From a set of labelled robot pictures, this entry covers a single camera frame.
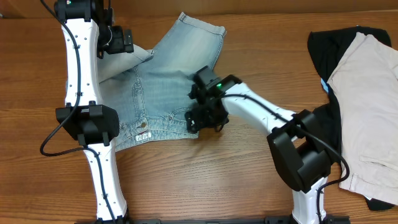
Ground light blue denim shorts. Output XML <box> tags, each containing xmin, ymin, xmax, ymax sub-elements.
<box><xmin>98</xmin><ymin>13</ymin><xmax>226</xmax><ymax>151</ymax></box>

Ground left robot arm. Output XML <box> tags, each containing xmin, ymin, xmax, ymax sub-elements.
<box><xmin>52</xmin><ymin>0</ymin><xmax>134</xmax><ymax>223</ymax></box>

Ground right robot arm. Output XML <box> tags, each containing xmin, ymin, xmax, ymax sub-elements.
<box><xmin>185</xmin><ymin>66</ymin><xmax>334</xmax><ymax>223</ymax></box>

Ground black garment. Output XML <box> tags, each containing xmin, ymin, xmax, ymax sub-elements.
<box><xmin>307</xmin><ymin>26</ymin><xmax>396</xmax><ymax>205</ymax></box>

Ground beige pink shorts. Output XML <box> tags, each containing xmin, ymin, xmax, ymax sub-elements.
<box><xmin>327</xmin><ymin>32</ymin><xmax>397</xmax><ymax>204</ymax></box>

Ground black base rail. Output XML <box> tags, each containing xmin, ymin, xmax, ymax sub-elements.
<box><xmin>75</xmin><ymin>215</ymin><xmax>351</xmax><ymax>224</ymax></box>

